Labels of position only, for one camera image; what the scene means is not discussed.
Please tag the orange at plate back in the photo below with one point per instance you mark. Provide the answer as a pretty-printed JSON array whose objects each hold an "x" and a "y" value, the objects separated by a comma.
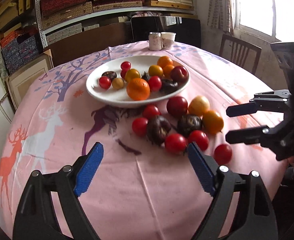
[{"x": 164, "y": 61}]

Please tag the small orange on plate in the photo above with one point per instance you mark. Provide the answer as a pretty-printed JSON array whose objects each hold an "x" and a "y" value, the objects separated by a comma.
[{"x": 167, "y": 70}]

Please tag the white paper cup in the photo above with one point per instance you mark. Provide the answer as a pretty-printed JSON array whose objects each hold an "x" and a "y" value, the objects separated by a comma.
[{"x": 168, "y": 39}]

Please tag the red cherry tomato front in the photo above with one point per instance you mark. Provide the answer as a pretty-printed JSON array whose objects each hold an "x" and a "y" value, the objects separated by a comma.
[{"x": 105, "y": 82}]

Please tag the red cherry tomato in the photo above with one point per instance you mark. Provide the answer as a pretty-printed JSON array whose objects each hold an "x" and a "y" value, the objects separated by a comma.
[
  {"x": 105, "y": 82},
  {"x": 126, "y": 65}
]

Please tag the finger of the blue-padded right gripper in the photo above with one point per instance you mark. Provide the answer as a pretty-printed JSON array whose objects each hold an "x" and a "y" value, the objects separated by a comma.
[{"x": 254, "y": 217}]

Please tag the yellow tomato on plate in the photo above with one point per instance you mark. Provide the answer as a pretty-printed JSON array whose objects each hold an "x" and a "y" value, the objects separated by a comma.
[{"x": 131, "y": 74}]

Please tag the red tomato behind yellow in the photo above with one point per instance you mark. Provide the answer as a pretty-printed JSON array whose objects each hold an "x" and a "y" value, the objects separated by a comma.
[{"x": 123, "y": 73}]

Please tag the red tomato with stem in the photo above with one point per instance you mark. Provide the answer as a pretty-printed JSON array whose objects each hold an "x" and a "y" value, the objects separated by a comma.
[{"x": 175, "y": 143}]

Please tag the small red tomato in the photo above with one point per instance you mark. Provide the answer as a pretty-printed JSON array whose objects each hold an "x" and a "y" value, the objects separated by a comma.
[{"x": 155, "y": 83}]

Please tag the dark water chestnut middle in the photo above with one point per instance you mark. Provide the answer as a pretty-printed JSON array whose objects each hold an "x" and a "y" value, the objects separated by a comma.
[{"x": 146, "y": 76}]

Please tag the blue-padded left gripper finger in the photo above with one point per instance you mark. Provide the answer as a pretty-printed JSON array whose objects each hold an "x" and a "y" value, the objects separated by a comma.
[{"x": 36, "y": 217}]

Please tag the dark water chestnut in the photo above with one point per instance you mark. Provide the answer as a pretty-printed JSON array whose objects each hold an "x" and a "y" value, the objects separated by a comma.
[
  {"x": 168, "y": 86},
  {"x": 110, "y": 74},
  {"x": 146, "y": 76}
]

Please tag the white drink can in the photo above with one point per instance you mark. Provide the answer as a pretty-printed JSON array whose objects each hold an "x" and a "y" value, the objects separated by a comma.
[{"x": 155, "y": 41}]

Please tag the yellow orange fruit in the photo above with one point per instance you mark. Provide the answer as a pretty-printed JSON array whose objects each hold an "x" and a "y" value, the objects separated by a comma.
[
  {"x": 213, "y": 122},
  {"x": 155, "y": 70}
]

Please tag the dark wooden chair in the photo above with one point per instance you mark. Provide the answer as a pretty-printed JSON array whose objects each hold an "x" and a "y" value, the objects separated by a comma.
[{"x": 240, "y": 50}]

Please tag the dark water chestnut left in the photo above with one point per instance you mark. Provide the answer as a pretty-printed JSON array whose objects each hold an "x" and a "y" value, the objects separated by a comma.
[{"x": 110, "y": 74}]

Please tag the brown kiwi fruit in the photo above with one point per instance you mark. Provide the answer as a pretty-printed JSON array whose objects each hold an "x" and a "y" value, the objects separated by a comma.
[{"x": 118, "y": 83}]

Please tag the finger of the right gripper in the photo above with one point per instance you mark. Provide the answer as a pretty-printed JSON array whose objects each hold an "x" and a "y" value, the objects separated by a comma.
[
  {"x": 274, "y": 101},
  {"x": 247, "y": 136}
]

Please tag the red cherry tomato back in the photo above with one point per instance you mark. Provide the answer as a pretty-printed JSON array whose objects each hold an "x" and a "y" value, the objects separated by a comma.
[{"x": 126, "y": 65}]

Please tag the patterned curtain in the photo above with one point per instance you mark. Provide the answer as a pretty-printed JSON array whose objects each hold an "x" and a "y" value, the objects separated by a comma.
[{"x": 220, "y": 15}]

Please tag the dark chestnut with spiral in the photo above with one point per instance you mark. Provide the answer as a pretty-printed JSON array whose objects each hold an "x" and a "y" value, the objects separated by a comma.
[{"x": 189, "y": 123}]

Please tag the large orange on plate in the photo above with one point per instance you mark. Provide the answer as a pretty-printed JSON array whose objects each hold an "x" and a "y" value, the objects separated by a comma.
[{"x": 138, "y": 89}]

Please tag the dark wooden cabinet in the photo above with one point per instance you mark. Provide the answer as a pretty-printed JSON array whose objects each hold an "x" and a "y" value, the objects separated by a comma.
[{"x": 90, "y": 41}]

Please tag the dark red plum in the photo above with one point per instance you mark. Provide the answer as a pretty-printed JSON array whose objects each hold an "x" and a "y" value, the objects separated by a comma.
[{"x": 179, "y": 74}]

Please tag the framed picture leaning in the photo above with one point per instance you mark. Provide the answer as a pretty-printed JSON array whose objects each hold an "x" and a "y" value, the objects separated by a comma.
[{"x": 19, "y": 82}]

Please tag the yellow orange fruit front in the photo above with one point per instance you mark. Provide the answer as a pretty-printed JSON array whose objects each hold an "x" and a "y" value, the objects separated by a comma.
[{"x": 213, "y": 122}]

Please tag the yellow orange fruit back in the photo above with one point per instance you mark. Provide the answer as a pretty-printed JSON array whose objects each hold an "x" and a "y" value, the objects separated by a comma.
[{"x": 155, "y": 70}]

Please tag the metal storage shelf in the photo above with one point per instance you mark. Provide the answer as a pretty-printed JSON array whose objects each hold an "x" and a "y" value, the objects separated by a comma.
[{"x": 54, "y": 16}]

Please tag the dark purple chestnut on cloth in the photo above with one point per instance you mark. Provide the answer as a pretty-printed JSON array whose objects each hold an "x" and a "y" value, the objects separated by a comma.
[{"x": 158, "y": 128}]

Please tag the large red tomato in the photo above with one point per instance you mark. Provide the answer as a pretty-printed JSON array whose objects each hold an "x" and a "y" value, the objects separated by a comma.
[{"x": 177, "y": 106}]

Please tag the dark water chestnut right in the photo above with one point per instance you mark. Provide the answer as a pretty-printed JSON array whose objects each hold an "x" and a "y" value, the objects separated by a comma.
[{"x": 168, "y": 86}]

